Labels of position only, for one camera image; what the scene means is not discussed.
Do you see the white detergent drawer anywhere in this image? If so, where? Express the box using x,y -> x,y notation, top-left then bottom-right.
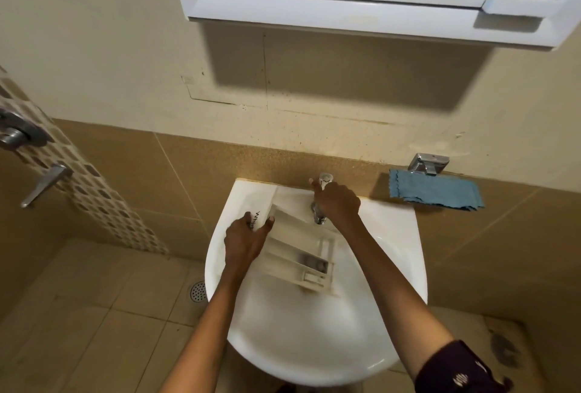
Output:
240,186 -> 341,298

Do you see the blue cloth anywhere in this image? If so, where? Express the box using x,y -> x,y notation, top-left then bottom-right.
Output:
388,169 -> 485,213

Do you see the person's right hand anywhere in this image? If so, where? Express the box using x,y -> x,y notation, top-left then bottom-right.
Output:
309,177 -> 363,233

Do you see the chrome sink faucet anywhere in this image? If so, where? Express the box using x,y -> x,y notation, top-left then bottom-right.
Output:
310,173 -> 336,225

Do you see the person's right forearm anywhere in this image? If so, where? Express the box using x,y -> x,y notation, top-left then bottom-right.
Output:
338,220 -> 455,380

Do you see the grey siphon cap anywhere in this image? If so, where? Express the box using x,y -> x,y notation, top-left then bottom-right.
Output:
299,255 -> 330,274

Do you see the white ceramic sink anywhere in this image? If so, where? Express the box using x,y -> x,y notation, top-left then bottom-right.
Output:
204,179 -> 429,387

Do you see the person's dark patterned right sleeve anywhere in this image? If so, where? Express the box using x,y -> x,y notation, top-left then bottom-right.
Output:
413,339 -> 514,393

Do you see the chrome shower valve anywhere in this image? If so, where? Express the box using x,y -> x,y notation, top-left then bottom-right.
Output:
0,108 -> 48,151

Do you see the person's left forearm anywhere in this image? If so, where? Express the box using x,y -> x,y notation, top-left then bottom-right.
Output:
159,268 -> 248,393

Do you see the chrome wall tap lever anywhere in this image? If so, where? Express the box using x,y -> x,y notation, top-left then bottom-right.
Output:
19,163 -> 73,209

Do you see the chrome wall holder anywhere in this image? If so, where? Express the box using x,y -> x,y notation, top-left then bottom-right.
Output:
407,153 -> 450,177

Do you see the person's left hand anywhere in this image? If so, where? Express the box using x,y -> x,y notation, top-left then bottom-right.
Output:
223,211 -> 277,273

